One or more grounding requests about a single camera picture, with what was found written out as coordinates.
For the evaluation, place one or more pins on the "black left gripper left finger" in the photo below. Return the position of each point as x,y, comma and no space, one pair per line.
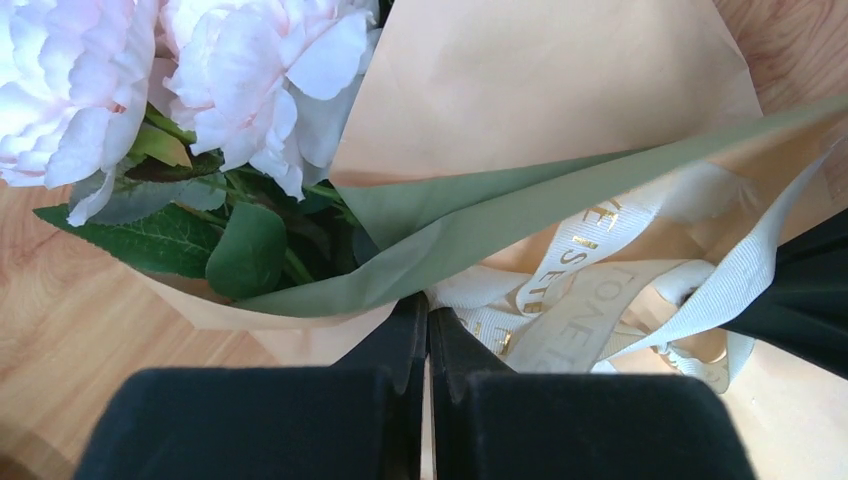
358,418

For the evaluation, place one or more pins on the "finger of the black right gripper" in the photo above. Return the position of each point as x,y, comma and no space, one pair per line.
804,310

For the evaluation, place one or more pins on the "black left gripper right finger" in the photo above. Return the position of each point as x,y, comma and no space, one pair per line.
491,422

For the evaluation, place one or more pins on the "pink fake flower bouquet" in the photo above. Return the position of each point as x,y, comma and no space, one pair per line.
195,137

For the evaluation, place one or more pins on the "white gold-lettered ribbon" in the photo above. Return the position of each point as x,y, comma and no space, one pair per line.
662,268

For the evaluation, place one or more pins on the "green and peach wrapping paper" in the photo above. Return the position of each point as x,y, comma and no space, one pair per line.
484,124

